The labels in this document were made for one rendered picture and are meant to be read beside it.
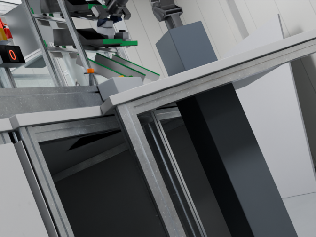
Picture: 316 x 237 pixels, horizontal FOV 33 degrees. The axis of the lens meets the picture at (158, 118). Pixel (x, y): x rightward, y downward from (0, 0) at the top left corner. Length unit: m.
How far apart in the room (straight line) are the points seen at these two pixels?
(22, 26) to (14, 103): 2.16
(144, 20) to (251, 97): 1.83
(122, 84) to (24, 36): 1.81
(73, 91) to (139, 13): 4.79
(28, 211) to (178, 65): 0.89
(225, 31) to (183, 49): 3.94
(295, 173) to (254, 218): 2.91
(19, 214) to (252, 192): 0.92
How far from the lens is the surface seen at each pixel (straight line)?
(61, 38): 2.42
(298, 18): 4.93
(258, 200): 1.90
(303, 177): 4.69
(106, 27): 2.31
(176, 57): 1.92
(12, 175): 1.25
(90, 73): 2.05
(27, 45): 3.56
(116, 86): 1.79
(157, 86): 1.57
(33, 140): 1.33
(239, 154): 1.89
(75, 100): 1.68
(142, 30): 6.36
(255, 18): 5.39
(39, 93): 1.55
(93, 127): 1.57
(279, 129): 4.89
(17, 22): 3.61
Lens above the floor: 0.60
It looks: 6 degrees up
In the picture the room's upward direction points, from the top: 22 degrees counter-clockwise
